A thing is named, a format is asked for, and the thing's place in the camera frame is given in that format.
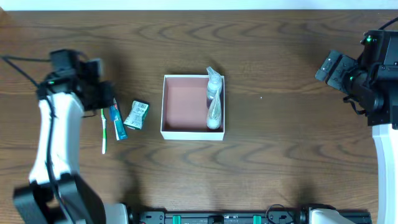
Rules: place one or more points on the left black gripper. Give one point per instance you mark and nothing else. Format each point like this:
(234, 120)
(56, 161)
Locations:
(104, 94)

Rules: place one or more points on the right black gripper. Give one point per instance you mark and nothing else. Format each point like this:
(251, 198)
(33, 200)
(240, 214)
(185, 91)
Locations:
(337, 73)

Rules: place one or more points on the clear spray bottle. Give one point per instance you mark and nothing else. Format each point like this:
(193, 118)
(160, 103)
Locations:
(215, 83)

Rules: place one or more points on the white lotion tube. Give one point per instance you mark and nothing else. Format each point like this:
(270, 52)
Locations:
(213, 119)

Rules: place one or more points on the blue disposable razor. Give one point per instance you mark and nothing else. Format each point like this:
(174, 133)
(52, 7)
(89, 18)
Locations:
(113, 112)

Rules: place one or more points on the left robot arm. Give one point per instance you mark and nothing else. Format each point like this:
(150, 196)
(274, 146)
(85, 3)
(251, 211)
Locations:
(56, 193)

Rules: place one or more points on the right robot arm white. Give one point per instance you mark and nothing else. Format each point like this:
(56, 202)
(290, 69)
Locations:
(370, 81)

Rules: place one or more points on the green toothbrush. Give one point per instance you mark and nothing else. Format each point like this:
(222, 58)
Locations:
(104, 140)

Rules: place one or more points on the Colgate toothpaste tube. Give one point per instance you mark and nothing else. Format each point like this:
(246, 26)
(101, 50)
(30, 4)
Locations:
(119, 125)

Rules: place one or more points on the green white soap packet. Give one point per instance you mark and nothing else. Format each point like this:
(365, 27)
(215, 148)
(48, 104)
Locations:
(137, 115)

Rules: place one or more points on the white box with pink interior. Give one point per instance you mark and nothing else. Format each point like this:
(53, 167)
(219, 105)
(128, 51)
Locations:
(185, 107)

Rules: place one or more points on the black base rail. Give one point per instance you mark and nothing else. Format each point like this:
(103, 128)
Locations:
(157, 217)

